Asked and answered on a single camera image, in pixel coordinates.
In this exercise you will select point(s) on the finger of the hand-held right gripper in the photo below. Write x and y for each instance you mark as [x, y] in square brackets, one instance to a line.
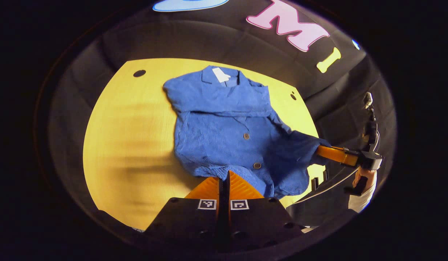
[338, 155]

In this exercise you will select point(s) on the blue button shirt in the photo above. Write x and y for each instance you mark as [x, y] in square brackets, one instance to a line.
[224, 127]

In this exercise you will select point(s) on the black backdrop cloth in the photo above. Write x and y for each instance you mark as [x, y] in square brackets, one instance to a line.
[194, 36]

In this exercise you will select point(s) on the large round table grommet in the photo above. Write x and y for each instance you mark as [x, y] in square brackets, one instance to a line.
[139, 73]
[293, 96]

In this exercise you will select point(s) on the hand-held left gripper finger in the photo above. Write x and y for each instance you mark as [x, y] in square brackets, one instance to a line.
[227, 214]
[221, 214]

